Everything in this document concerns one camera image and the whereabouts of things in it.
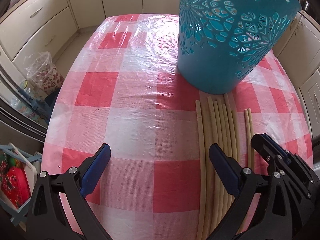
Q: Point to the teal perforated plastic basket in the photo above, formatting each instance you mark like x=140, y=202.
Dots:
x=221, y=41

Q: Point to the cream kitchen base cabinets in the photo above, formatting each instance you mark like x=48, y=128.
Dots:
x=32, y=25

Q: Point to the beige wooden chopstick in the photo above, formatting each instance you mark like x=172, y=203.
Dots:
x=236, y=128
x=248, y=138
x=208, y=140
x=221, y=145
x=231, y=127
x=225, y=148
x=218, y=190
x=252, y=133

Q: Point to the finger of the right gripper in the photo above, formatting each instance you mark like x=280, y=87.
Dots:
x=272, y=152

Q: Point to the red floral bag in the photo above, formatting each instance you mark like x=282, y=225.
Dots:
x=15, y=186

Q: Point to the pink checkered plastic tablecloth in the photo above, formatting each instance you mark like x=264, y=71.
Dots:
x=124, y=89

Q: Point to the floral plastic-lined waste bin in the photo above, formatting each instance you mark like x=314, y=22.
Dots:
x=42, y=72

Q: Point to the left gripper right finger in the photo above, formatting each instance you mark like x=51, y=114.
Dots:
x=243, y=186

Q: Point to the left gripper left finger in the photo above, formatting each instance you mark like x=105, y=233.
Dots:
x=46, y=216

